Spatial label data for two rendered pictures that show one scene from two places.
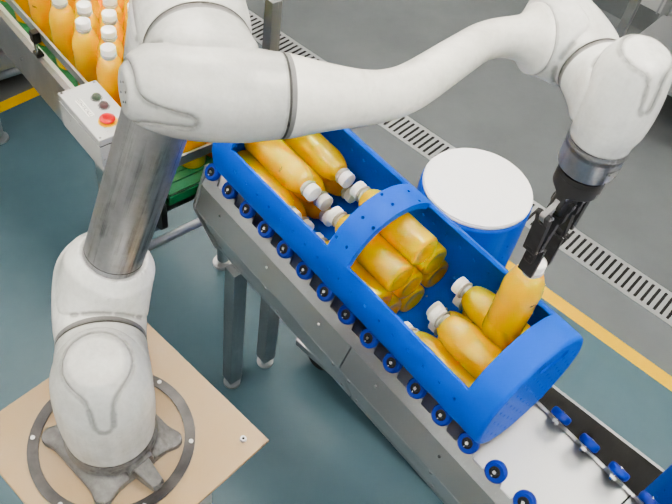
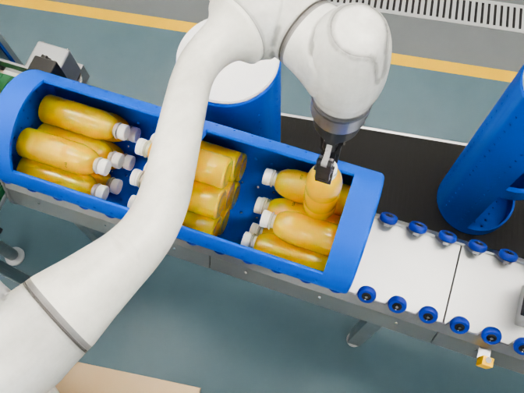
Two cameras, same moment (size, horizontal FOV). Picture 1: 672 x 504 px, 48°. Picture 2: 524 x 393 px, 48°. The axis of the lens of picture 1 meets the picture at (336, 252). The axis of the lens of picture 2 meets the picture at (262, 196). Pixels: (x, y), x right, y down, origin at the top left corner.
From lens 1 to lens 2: 0.53 m
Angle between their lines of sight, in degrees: 22
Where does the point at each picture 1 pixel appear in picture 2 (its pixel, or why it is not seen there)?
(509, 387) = (354, 261)
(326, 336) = (185, 253)
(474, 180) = not seen: hidden behind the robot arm
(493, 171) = not seen: hidden behind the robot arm
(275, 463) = (193, 299)
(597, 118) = (340, 100)
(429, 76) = (177, 188)
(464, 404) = (325, 282)
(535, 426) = (373, 234)
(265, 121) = (63, 371)
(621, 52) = (336, 45)
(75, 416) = not seen: outside the picture
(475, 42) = (192, 99)
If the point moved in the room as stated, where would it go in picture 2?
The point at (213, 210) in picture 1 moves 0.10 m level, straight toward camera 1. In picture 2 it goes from (30, 200) to (48, 228)
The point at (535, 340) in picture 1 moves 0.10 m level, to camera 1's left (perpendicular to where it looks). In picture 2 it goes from (354, 214) to (309, 233)
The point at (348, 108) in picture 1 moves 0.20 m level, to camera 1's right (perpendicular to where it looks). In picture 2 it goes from (127, 291) to (298, 220)
